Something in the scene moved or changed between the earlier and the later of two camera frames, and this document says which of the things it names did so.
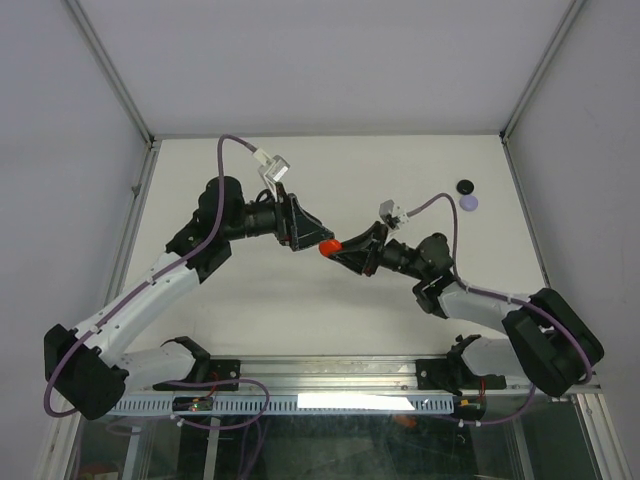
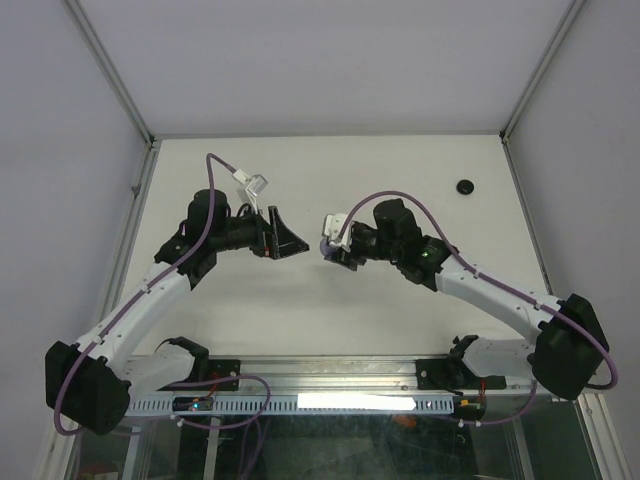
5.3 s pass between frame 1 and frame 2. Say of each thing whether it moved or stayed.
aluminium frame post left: stayed
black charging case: stayed
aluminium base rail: stayed
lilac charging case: moved
